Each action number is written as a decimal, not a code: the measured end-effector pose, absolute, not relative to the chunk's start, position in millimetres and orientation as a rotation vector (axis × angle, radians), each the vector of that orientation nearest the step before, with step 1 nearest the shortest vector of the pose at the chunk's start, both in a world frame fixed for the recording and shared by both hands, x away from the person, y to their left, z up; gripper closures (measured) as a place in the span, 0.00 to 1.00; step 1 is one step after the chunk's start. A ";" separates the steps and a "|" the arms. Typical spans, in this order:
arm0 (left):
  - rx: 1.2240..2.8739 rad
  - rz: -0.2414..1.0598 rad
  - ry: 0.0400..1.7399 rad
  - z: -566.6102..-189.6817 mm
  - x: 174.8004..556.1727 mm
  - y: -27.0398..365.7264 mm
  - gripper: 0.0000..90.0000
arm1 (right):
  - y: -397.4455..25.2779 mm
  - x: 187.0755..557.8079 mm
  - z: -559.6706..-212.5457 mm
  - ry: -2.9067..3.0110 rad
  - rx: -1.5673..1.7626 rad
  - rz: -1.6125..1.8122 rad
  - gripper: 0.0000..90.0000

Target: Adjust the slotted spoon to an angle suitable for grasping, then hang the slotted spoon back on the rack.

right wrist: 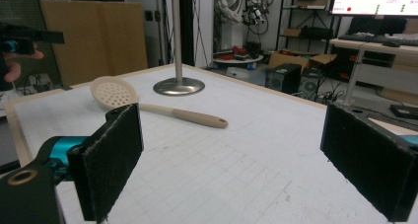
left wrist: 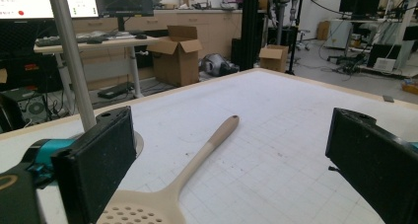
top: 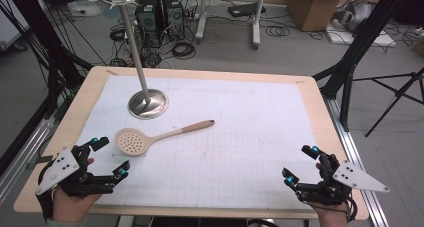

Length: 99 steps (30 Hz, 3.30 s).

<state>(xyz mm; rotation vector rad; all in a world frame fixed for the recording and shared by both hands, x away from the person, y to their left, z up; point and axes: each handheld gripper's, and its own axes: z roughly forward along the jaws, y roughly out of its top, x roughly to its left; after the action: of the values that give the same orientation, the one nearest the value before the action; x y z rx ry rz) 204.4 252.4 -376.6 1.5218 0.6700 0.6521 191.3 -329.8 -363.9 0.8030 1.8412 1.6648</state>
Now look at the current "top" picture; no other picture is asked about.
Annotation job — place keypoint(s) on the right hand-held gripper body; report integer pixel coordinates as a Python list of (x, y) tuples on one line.
[(333, 187)]

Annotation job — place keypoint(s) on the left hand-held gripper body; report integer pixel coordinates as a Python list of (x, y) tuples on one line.
[(60, 168)]

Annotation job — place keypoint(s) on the beige slotted spoon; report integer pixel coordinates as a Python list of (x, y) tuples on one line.
[(130, 142)]

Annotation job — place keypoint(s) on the metal utensil stand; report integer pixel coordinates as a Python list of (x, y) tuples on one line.
[(148, 104)]

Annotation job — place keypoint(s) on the person's right hand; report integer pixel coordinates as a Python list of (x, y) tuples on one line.
[(331, 214)]

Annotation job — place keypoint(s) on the person's left hand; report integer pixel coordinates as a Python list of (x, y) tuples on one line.
[(71, 208)]

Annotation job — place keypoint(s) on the white grid mat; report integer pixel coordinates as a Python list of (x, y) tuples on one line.
[(233, 147)]

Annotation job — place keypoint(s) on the black tripod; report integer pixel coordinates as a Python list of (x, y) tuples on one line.
[(398, 93)]

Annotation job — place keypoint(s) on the white flat board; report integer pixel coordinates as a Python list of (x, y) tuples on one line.
[(363, 38)]

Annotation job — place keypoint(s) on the black computer tower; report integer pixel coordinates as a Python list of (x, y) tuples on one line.
[(148, 18), (173, 15)]

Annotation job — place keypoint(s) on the white floor stand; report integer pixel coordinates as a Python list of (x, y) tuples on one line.
[(256, 23)]

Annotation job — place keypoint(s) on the cardboard box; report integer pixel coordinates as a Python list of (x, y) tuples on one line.
[(313, 7)]

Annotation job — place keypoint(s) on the flat black device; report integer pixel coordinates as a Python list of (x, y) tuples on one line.
[(245, 9)]

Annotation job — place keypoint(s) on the aluminium rail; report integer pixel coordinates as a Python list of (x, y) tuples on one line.
[(23, 153), (360, 160)]

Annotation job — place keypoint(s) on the black frame post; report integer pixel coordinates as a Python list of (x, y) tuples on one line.
[(363, 37), (50, 53)]

